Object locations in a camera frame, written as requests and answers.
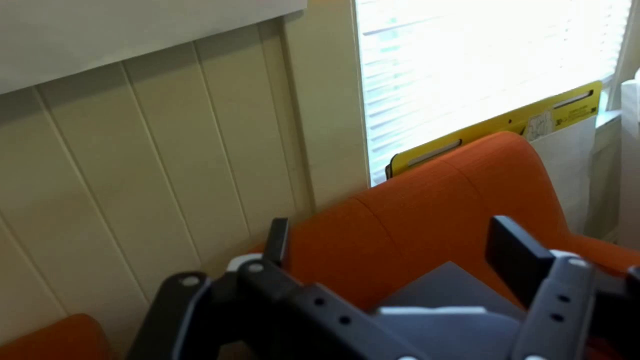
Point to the window with white blinds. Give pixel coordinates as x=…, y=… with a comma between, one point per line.
x=467, y=66

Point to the yellow board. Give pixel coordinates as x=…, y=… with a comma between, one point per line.
x=506, y=123

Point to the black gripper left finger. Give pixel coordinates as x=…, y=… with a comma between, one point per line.
x=278, y=240

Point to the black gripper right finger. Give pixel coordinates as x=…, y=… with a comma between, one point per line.
x=521, y=259

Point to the orange sofa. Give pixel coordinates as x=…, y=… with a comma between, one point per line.
x=412, y=220

